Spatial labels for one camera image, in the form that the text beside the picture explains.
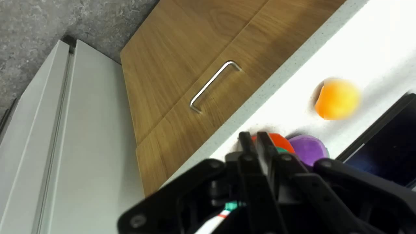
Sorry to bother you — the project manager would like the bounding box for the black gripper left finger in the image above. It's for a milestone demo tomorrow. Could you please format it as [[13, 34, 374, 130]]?
[[238, 132, 278, 234]]

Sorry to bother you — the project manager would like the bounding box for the orange toy fruit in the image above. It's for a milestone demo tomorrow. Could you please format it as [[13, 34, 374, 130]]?
[[315, 80, 360, 121]]

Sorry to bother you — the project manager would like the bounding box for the purple toy fruit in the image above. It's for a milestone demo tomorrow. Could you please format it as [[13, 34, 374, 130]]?
[[289, 136, 328, 167]]

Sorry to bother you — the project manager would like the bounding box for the silver drawer handle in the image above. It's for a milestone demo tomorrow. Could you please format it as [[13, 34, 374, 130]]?
[[188, 60, 243, 115]]

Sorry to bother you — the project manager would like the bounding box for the black tray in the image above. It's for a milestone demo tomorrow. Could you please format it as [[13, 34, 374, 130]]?
[[338, 94, 416, 189]]

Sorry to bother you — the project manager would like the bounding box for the red toy fruit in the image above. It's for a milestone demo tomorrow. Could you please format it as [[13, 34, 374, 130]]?
[[251, 133, 295, 154]]

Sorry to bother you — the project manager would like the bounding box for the white drawer with wooden front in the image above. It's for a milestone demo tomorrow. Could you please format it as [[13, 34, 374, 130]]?
[[0, 0, 348, 234]]

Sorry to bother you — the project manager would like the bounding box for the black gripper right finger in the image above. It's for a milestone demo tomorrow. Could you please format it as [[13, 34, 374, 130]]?
[[256, 132, 347, 234]]

